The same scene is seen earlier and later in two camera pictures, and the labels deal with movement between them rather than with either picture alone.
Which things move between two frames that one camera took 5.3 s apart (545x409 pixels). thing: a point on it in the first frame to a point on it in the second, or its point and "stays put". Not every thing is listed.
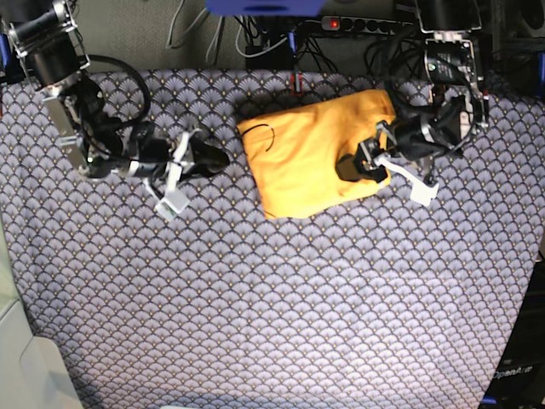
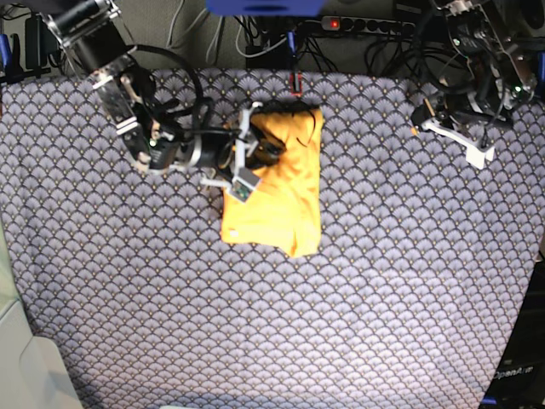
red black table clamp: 292,83 stays put
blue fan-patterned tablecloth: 382,302 stays put
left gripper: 152,151 to 216,149
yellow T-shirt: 294,156 to 283,209
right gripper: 410,135 to 457,105
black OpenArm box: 519,382 stays put
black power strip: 367,25 stays put
